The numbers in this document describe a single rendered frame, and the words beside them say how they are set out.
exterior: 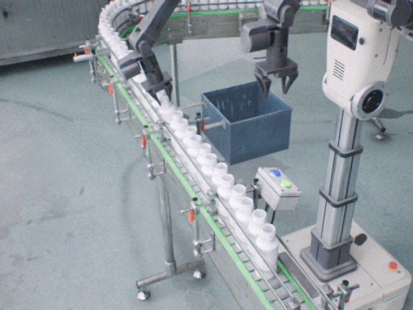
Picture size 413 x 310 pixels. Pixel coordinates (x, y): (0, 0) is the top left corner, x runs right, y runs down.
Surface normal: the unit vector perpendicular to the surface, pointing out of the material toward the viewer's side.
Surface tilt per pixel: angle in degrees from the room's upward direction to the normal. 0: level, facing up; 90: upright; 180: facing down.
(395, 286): 31
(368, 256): 0
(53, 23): 90
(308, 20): 90
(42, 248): 0
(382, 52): 90
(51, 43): 89
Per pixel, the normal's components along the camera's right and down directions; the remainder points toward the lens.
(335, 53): -0.89, 0.25
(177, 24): 0.37, 0.51
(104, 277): 0.00, -0.83
